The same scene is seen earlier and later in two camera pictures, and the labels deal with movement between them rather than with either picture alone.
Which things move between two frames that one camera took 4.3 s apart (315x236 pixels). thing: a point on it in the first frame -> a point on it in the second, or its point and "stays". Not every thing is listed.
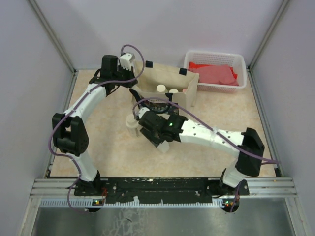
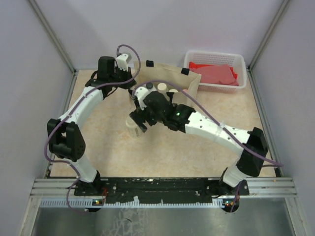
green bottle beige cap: x=161 y=88 stays
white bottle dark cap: x=163 y=147 -> x=149 y=85
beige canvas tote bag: x=155 y=81 stays
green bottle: x=173 y=90 stays
